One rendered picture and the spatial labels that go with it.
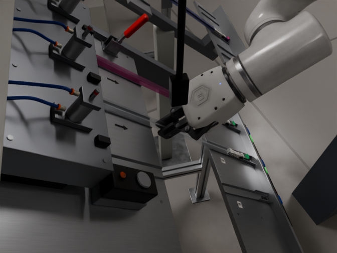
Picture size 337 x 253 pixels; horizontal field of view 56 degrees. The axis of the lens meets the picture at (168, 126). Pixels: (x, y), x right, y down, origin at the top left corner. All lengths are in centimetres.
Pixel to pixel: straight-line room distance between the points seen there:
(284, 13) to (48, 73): 41
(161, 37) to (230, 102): 56
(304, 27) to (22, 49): 40
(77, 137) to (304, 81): 193
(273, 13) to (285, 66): 11
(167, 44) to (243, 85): 58
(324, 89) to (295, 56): 167
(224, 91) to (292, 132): 137
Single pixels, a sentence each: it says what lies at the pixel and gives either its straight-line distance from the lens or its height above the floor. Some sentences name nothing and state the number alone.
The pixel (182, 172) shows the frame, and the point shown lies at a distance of 130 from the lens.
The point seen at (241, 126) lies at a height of 73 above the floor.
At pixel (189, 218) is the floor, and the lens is 156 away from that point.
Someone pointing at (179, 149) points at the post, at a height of 1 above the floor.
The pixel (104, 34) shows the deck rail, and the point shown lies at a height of 105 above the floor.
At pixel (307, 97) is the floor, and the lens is 212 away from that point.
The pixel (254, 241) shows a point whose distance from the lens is 69.
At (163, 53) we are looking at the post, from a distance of 111.
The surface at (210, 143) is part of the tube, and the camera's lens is 72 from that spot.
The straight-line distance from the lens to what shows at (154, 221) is 49.
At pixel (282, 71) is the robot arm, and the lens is 55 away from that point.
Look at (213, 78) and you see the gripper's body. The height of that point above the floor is 105.
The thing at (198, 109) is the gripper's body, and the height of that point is 103.
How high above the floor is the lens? 147
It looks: 54 degrees down
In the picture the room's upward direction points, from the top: straight up
